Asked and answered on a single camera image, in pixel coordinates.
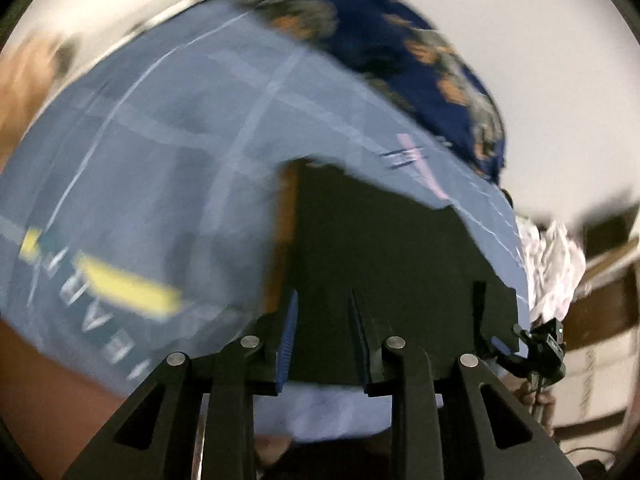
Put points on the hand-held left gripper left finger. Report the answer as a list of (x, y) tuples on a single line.
[(288, 340)]

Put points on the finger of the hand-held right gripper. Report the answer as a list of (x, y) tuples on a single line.
[(502, 347), (480, 315)]

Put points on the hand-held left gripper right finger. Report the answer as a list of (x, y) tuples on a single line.
[(361, 340)]

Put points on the black pants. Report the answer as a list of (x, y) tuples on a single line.
[(390, 250)]

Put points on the person's right hand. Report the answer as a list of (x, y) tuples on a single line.
[(532, 405)]

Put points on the white dotted cloth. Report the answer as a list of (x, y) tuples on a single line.
[(550, 270)]

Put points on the brown wooden furniture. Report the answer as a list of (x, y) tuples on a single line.
[(605, 285)]

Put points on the blue checked bedsheet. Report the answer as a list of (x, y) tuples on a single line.
[(175, 170)]

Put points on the navy dog-print blanket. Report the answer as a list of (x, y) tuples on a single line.
[(380, 35)]

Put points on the white floral pillow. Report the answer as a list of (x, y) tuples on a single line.
[(100, 15)]

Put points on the wooden bed frame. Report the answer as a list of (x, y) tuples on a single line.
[(45, 400)]

